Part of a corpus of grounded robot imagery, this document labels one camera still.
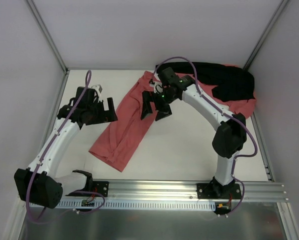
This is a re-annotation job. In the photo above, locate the pink t-shirt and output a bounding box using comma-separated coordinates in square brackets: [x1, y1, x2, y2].
[175, 64, 257, 118]
[89, 71, 157, 172]

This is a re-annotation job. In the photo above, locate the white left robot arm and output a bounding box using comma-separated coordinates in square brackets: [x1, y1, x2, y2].
[14, 84, 118, 209]

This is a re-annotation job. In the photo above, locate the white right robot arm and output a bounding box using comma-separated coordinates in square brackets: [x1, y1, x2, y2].
[140, 67, 247, 199]

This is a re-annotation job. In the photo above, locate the black t-shirt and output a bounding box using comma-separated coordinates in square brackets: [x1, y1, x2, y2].
[155, 61, 255, 102]

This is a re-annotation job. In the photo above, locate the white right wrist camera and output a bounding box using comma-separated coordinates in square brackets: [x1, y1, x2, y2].
[149, 79, 164, 93]

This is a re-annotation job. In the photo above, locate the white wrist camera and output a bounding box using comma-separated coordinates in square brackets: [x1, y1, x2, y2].
[149, 79, 164, 93]
[91, 84, 103, 102]

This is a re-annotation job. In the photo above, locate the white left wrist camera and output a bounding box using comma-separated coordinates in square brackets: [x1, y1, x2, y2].
[91, 84, 103, 102]

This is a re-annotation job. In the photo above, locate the left side aluminium rail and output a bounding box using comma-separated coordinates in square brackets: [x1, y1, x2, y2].
[32, 70, 70, 171]

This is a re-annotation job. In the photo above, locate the aluminium rail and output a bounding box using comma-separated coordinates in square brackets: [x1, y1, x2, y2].
[107, 179, 290, 203]
[32, 70, 70, 171]
[251, 113, 275, 182]

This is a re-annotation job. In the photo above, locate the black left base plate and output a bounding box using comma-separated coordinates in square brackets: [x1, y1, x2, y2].
[90, 180, 110, 198]

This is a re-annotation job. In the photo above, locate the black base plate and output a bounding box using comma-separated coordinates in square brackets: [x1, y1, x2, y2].
[196, 182, 242, 200]
[90, 180, 110, 198]

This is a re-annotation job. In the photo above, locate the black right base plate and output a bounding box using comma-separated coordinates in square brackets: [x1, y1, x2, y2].
[196, 182, 242, 200]

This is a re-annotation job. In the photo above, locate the white slotted cable duct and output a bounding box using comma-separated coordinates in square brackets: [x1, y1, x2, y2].
[57, 198, 216, 212]

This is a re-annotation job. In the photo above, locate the aluminium front rail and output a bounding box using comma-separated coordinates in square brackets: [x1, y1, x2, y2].
[107, 179, 290, 203]

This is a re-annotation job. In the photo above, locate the right side aluminium rail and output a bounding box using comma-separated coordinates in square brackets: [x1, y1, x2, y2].
[251, 113, 275, 182]

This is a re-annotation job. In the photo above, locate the left aluminium frame post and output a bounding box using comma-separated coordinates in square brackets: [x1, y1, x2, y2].
[24, 0, 68, 74]

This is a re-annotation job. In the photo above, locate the aluminium frame post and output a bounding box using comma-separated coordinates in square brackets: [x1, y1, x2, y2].
[243, 0, 291, 71]
[24, 0, 68, 74]

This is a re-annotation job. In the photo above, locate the right aluminium frame post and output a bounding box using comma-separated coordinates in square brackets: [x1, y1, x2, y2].
[243, 0, 291, 71]

